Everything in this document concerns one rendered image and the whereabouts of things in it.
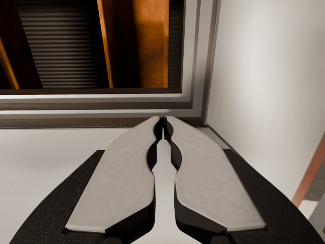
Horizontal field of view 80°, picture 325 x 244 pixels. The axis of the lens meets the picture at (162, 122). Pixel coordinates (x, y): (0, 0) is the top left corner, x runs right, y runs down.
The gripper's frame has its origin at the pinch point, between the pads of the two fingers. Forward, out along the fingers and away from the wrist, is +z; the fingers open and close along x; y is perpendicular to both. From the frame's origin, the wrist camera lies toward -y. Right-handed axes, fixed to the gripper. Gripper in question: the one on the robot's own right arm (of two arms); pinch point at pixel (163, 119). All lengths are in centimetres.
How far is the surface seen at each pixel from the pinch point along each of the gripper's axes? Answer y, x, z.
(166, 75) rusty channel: 1.3, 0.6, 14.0
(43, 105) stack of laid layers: 0.4, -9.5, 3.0
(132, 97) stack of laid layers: 0.0, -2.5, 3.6
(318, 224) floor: 151, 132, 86
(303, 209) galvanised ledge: 36, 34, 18
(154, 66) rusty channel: 1.2, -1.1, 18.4
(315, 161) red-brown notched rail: 7.3, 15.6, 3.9
